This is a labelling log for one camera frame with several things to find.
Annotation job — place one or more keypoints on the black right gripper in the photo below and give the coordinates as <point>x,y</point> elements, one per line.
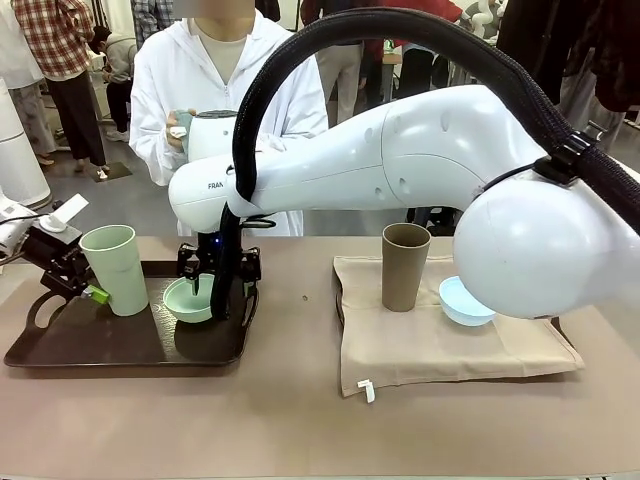
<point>210,255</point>

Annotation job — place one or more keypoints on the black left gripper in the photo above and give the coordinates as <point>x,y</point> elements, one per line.
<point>52,247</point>

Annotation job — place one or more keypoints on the mint green cup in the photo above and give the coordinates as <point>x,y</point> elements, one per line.
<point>120,270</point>

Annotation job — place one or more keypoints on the mint green bowl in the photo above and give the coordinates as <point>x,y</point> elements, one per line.
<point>187,312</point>

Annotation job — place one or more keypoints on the grey green handheld object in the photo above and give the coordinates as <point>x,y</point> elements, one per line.
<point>190,119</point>

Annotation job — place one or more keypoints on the brown plastic cup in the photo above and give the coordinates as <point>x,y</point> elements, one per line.
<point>405,270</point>

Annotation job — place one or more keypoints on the light blue bowl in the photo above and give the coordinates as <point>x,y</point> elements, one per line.
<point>462,312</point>

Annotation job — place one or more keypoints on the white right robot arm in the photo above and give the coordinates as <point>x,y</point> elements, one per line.
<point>400,160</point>

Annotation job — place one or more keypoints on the dark brown serving tray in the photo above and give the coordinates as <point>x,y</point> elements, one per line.
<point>100,345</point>

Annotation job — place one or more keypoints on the beige cloth mat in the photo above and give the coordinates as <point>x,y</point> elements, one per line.
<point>440,350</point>

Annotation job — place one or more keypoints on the person's right hand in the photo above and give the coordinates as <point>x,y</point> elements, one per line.
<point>176,122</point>

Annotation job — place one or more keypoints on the white round knob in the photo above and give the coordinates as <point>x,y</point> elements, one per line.
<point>52,225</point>

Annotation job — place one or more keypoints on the white paper tag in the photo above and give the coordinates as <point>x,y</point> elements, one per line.
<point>72,207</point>

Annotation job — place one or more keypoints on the dark floor pad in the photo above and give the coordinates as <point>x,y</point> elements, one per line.
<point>120,170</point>

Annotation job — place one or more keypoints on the white cylindrical air purifier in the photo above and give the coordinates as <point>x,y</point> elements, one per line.
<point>20,150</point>

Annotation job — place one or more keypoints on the white fabric label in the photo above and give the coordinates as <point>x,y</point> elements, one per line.
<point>369,392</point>

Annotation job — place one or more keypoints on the person in white hooded jacket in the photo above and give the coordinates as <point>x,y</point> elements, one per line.
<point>165,75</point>

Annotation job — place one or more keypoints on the seated person in grey hoodie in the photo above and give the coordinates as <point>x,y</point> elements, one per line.
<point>117,60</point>

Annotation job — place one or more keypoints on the person in red plaid shirt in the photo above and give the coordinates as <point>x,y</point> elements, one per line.
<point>60,40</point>

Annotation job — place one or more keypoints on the person in blue plaid shirt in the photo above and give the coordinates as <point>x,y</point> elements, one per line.
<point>150,20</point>

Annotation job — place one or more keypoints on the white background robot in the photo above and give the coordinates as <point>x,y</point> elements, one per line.
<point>477,20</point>

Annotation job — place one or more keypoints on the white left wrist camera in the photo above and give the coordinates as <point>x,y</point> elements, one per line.
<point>17,212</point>

